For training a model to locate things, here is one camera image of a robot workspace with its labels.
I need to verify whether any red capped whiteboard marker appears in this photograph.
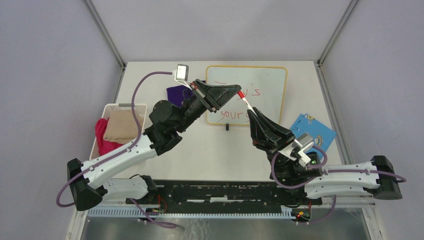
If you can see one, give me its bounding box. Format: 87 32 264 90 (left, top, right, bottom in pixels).
237 90 254 112

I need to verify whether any purple cloth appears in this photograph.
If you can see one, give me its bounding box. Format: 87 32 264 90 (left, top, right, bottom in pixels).
161 79 204 109

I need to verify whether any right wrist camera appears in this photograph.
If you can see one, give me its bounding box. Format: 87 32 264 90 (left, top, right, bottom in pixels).
278 133 314 168

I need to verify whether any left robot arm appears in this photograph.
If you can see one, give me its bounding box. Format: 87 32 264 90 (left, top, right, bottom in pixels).
66 79 242 211

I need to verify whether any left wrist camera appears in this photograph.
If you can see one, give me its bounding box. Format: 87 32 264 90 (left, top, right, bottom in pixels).
172 64 193 90

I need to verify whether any pink cloth in basket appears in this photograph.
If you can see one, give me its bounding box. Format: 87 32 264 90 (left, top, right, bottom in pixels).
95 117 123 156

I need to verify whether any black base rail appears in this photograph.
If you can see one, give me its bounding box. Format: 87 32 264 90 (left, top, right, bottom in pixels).
136 179 323 214

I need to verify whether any yellow framed whiteboard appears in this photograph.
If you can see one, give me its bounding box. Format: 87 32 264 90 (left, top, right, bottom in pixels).
205 65 288 126

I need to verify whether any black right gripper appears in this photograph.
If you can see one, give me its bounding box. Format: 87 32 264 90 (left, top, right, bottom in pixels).
246 106 294 182

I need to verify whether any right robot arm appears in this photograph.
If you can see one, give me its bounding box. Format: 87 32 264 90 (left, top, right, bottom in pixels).
247 107 407 204

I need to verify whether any beige cloth in basket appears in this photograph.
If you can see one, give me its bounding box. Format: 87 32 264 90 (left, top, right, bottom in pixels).
103 109 144 145

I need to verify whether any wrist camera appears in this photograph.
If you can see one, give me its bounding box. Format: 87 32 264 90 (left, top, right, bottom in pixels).
278 133 314 168
172 64 193 90

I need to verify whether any white cable comb strip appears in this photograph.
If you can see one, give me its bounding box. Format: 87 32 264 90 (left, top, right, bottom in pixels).
87 206 295 220

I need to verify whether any blue patterned cloth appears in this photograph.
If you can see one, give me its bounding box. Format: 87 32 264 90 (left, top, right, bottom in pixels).
289 113 337 152

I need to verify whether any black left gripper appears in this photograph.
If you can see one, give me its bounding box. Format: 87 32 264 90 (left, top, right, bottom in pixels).
175 80 244 135

